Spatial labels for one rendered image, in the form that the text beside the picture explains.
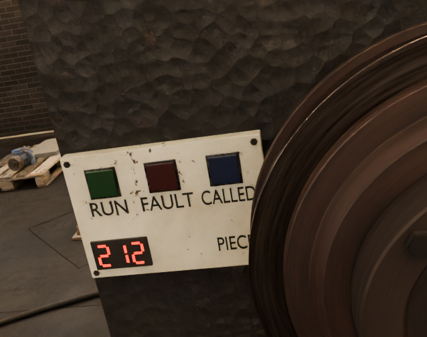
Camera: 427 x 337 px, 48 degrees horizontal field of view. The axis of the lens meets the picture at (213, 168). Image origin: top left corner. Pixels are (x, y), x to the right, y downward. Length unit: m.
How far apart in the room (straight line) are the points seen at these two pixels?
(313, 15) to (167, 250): 0.35
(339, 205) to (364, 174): 0.04
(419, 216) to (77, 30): 0.43
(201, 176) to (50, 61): 0.24
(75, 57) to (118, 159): 0.14
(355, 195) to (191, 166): 0.24
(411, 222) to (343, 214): 0.07
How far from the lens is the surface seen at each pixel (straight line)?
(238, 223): 0.62
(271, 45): 0.58
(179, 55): 0.59
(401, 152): 0.43
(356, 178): 0.44
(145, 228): 0.65
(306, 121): 0.44
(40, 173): 4.84
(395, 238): 0.40
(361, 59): 0.50
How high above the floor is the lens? 1.40
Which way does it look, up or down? 19 degrees down
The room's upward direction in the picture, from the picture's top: 10 degrees counter-clockwise
